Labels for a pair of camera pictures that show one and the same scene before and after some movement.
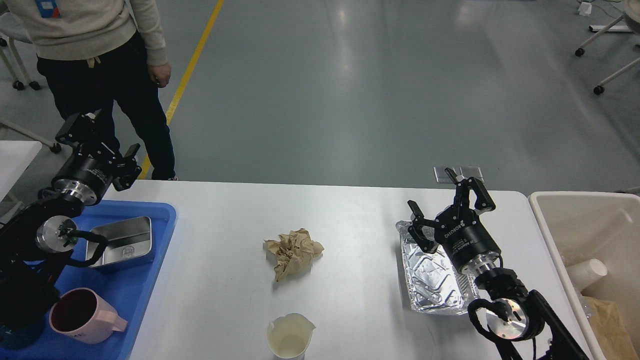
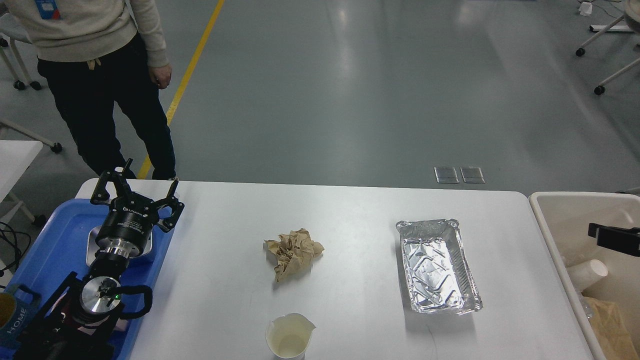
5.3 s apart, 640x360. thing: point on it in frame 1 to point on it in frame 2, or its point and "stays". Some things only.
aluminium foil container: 435,285 stays
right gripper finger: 483,201 to 623,239
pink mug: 81,315 stays
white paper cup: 583,275 stays
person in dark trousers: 94,53 stays
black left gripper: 95,164 to 127,228
